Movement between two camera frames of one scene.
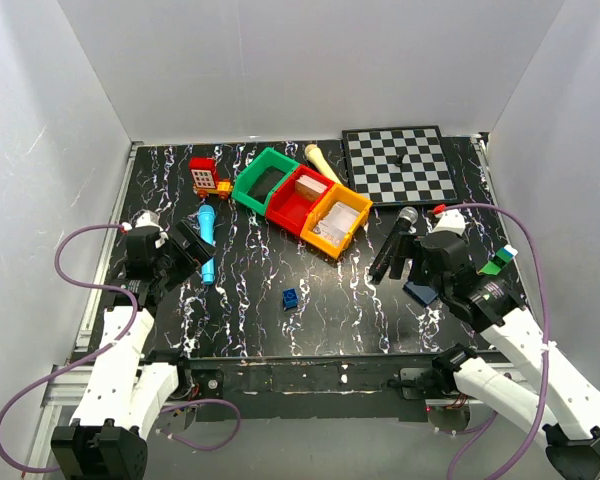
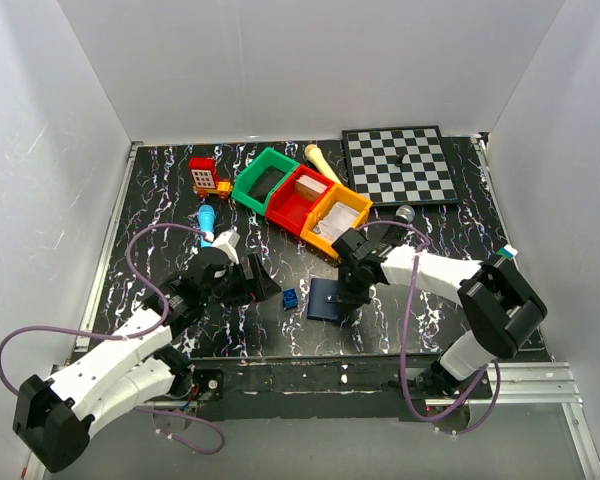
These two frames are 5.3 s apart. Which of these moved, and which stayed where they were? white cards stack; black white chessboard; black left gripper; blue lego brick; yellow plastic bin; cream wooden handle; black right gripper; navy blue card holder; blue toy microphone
Moved: black right gripper; black left gripper; navy blue card holder
Stayed: blue lego brick; cream wooden handle; blue toy microphone; white cards stack; black white chessboard; yellow plastic bin
